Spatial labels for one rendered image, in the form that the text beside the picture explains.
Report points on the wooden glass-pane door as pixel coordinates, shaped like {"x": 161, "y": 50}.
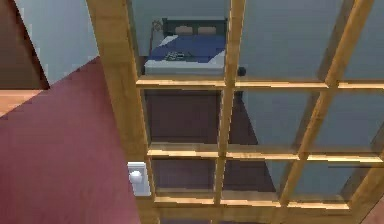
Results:
{"x": 120, "y": 100}

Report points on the black round door knob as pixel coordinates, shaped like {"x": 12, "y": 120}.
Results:
{"x": 241, "y": 71}

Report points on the tan pillow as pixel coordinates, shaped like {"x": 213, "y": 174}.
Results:
{"x": 183, "y": 30}
{"x": 206, "y": 30}

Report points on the dark remote control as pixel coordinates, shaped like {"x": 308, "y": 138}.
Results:
{"x": 175, "y": 55}

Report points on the blue bed with dark headboard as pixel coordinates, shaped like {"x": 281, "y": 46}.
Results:
{"x": 190, "y": 50}

